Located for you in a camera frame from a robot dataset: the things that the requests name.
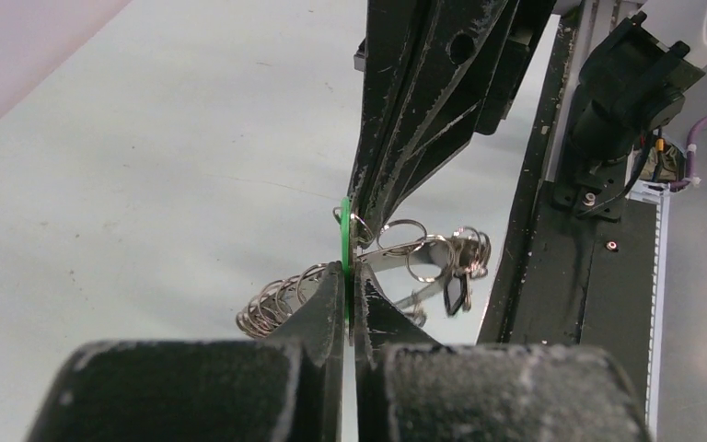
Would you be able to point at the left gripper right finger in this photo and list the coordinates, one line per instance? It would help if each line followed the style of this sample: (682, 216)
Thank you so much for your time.
(412, 388)

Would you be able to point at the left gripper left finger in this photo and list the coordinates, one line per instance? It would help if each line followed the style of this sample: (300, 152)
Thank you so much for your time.
(284, 387)

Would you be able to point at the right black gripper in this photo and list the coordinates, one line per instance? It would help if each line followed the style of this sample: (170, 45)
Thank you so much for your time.
(432, 67)

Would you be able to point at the large metal key ring disc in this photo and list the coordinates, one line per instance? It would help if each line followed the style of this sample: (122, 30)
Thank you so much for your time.
(429, 260)

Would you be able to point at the green key tag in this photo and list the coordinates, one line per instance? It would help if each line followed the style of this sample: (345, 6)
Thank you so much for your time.
(346, 256)

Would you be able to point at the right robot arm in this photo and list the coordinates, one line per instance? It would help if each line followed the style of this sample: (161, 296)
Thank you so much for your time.
(632, 82)

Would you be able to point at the black key tag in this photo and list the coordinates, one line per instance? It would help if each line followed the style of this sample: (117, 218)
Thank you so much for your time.
(457, 294)

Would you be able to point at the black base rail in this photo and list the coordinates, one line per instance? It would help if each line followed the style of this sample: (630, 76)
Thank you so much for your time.
(564, 280)

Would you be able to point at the white slotted cable duct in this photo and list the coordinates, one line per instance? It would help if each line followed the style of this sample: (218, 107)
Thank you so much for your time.
(657, 196)

